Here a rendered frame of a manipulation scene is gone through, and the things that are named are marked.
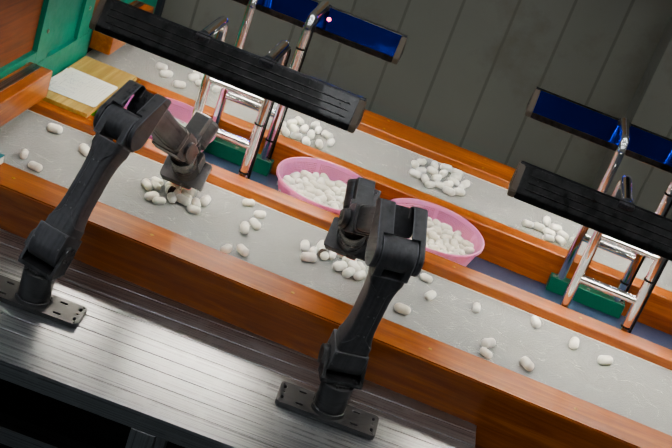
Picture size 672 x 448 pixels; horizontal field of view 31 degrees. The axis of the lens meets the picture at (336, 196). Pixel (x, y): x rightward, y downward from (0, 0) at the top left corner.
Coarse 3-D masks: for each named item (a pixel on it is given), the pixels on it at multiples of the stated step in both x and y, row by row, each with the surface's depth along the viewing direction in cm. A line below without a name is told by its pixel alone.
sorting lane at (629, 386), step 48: (0, 144) 264; (48, 144) 272; (144, 192) 266; (240, 240) 261; (288, 240) 268; (336, 288) 256; (432, 288) 271; (432, 336) 252; (480, 336) 258; (528, 336) 265; (576, 336) 273; (576, 384) 254; (624, 384) 260
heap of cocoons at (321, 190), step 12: (288, 180) 297; (300, 180) 297; (312, 180) 300; (324, 180) 302; (300, 192) 292; (312, 192) 295; (324, 192) 297; (336, 192) 299; (324, 204) 290; (336, 204) 291
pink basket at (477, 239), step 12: (396, 204) 300; (408, 204) 303; (420, 204) 304; (432, 204) 305; (444, 216) 305; (456, 216) 304; (468, 228) 301; (468, 240) 300; (480, 240) 296; (432, 252) 281; (480, 252) 289
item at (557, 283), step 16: (624, 128) 294; (624, 144) 288; (608, 176) 290; (656, 208) 292; (576, 240) 298; (624, 256) 297; (640, 256) 296; (560, 272) 302; (624, 272) 300; (560, 288) 303; (592, 288) 304; (624, 288) 300; (592, 304) 303; (608, 304) 302; (624, 304) 302
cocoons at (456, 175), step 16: (160, 64) 331; (176, 80) 324; (192, 80) 332; (304, 128) 324; (320, 128) 328; (320, 144) 319; (416, 176) 323; (432, 176) 325; (448, 192) 320; (464, 192) 322; (528, 224) 318; (544, 224) 323; (544, 240) 314; (560, 240) 315
